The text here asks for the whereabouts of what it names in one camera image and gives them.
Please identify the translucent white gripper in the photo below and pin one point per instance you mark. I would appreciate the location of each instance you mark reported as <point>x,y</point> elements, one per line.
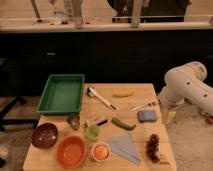
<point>168,113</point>

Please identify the blue sponge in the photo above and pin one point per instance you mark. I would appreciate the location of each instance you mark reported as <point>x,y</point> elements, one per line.
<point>147,116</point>

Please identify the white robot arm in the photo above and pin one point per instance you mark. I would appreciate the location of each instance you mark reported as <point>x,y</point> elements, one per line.
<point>186,82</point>

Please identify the orange red bowl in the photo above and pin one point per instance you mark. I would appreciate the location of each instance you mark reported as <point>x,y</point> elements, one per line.
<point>71,152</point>

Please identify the dark purple bowl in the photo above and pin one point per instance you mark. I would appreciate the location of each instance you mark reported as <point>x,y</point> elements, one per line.
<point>44,136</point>

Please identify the white pen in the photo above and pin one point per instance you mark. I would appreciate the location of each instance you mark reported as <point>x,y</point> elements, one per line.
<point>154,103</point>

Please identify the bunch of dark grapes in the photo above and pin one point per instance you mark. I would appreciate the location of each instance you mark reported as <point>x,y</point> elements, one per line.
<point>152,148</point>

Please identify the green pepper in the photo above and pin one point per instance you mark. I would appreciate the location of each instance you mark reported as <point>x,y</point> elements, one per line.
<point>122,125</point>

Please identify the grey blue folded cloth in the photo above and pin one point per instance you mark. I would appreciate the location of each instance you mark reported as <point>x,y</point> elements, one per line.
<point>124,146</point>

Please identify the yellow banana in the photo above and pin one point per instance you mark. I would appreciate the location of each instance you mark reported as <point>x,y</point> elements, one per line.
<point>123,94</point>

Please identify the white black marker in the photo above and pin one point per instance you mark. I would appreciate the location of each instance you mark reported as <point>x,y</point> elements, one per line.
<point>97,121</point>

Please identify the small cup with orange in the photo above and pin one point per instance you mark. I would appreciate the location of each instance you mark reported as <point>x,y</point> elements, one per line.
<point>100,152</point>

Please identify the light green cup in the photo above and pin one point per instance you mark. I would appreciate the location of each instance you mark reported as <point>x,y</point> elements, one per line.
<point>92,132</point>

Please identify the brown avocado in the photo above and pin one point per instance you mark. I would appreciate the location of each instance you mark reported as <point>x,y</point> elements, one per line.
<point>74,122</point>

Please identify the green plastic tray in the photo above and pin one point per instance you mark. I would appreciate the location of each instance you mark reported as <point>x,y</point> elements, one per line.
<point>62,95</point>

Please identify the white handled brush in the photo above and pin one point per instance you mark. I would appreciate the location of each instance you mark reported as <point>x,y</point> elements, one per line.
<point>93,93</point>

